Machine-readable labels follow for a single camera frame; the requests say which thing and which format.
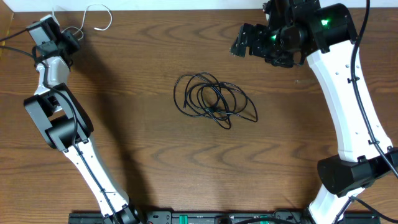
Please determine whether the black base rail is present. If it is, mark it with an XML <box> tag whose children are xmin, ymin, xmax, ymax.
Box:
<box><xmin>67</xmin><ymin>209</ymin><xmax>381</xmax><ymax>224</ymax></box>

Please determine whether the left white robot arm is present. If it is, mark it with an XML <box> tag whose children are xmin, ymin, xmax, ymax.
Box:
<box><xmin>24</xmin><ymin>28</ymin><xmax>147</xmax><ymax>223</ymax></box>

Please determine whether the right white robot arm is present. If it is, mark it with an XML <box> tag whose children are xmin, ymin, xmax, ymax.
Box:
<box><xmin>230</xmin><ymin>1</ymin><xmax>397</xmax><ymax>223</ymax></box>

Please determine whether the white usb cable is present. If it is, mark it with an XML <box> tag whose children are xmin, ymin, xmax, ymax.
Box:
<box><xmin>51</xmin><ymin>3</ymin><xmax>113</xmax><ymax>42</ymax></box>

